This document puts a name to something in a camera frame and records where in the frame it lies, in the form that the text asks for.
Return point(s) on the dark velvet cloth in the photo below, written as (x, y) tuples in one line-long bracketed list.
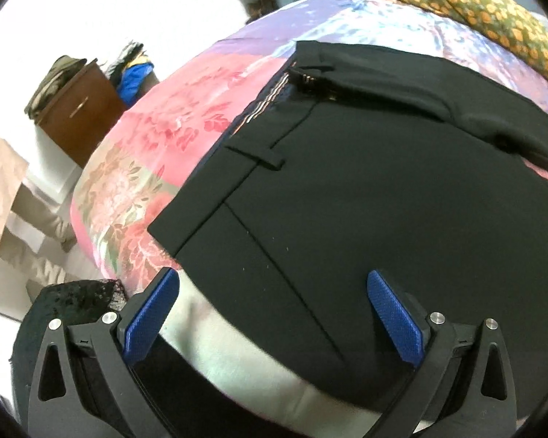
[(73, 296)]

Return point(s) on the black pants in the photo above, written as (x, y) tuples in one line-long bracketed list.
[(360, 182)]

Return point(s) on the floral satin blanket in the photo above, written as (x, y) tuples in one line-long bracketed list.
[(173, 114)]

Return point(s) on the brown wooden cabinet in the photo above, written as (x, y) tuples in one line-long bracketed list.
[(84, 112)]

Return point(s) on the beige cloth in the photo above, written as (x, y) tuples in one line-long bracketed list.
[(9, 200)]

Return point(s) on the camouflage cloth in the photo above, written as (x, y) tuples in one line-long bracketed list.
[(57, 84)]

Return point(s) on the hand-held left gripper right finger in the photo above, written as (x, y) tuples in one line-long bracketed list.
[(395, 315)]

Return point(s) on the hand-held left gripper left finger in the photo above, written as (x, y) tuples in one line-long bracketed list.
[(148, 305)]

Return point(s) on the green orange patterned pillow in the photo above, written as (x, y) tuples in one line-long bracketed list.
[(470, 2)]

